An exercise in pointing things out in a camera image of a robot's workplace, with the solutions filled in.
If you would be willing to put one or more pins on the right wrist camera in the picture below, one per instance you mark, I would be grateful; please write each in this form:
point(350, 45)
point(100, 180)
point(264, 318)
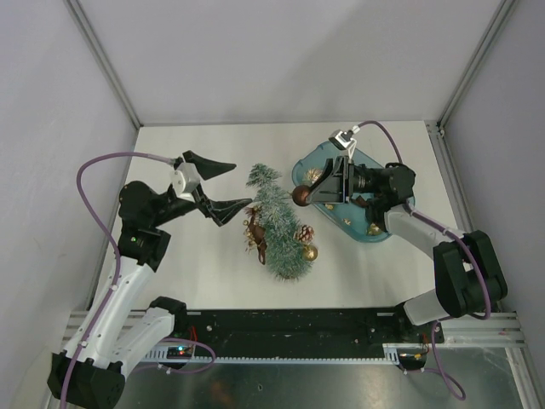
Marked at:
point(344, 141)

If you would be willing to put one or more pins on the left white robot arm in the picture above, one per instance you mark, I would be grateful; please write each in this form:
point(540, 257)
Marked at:
point(92, 368)

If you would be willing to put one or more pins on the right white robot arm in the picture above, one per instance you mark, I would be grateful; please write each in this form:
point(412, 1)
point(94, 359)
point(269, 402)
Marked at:
point(467, 275)

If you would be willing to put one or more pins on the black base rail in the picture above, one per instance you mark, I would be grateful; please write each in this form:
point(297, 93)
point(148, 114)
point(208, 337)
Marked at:
point(303, 332)

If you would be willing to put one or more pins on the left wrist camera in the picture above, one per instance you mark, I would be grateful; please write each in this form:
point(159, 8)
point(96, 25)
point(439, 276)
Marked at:
point(184, 180)

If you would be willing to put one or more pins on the pine cone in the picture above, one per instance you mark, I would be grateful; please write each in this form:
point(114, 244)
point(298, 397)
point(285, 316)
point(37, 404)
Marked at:
point(304, 233)

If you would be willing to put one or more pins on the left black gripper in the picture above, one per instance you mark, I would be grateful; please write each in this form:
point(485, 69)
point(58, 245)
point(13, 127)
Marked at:
point(221, 211)

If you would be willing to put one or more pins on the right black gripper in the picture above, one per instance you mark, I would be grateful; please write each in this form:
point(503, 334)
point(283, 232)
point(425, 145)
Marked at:
point(329, 188)

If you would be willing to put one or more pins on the small gold glitter bauble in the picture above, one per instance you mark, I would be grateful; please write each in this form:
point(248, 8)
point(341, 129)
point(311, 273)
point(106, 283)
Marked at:
point(310, 252)

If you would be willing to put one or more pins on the brown bauble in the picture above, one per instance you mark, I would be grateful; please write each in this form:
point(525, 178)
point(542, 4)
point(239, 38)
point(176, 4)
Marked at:
point(299, 195)

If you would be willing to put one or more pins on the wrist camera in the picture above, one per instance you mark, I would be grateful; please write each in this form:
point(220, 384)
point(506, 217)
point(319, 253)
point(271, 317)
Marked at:
point(344, 141)
point(184, 180)

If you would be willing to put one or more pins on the gold glitter bauble right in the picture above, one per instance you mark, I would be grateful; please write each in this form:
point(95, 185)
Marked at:
point(373, 230)

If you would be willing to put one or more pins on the grey cable duct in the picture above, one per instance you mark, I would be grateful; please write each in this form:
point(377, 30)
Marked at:
point(170, 355)

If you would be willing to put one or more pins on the small frosted christmas tree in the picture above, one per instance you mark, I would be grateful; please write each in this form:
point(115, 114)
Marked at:
point(284, 254)

